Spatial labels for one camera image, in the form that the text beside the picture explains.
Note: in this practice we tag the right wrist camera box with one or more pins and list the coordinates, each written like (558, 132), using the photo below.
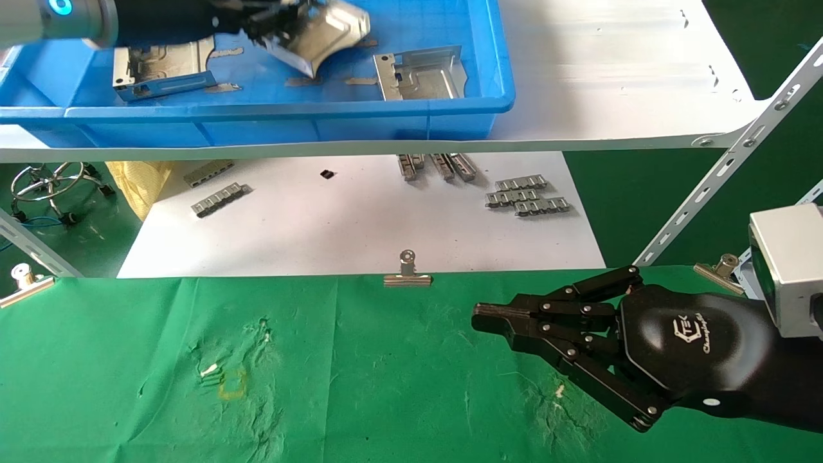
(787, 270)

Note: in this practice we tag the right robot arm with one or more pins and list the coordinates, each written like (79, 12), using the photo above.
(810, 386)

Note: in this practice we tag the green table cloth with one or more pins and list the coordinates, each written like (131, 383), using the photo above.
(353, 386)

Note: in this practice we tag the yellow cloth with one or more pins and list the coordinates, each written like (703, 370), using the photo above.
(138, 186)

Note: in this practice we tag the white lower shelf board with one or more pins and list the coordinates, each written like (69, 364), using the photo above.
(321, 231)

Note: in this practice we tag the white shelf board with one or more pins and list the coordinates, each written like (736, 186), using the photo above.
(611, 77)
(321, 231)

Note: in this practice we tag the silver binder clip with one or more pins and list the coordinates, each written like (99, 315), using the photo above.
(26, 289)
(407, 278)
(717, 273)

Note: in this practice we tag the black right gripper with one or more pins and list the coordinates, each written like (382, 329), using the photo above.
(694, 347)

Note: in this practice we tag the grey metal connector strip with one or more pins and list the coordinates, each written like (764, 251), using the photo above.
(511, 197)
(464, 168)
(218, 199)
(543, 206)
(408, 167)
(521, 183)
(443, 168)
(209, 173)

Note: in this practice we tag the sheet metal bracket part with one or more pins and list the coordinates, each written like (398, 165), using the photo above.
(424, 80)
(161, 67)

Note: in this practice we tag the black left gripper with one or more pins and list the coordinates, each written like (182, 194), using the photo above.
(225, 16)

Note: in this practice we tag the blue plastic bin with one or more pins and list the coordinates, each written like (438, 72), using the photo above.
(257, 125)

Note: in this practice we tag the shiny sheet metal part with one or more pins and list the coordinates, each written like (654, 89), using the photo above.
(328, 35)

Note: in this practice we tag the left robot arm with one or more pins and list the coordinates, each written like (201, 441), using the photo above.
(38, 19)

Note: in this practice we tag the white upper shelf board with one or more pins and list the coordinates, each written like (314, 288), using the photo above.
(611, 77)

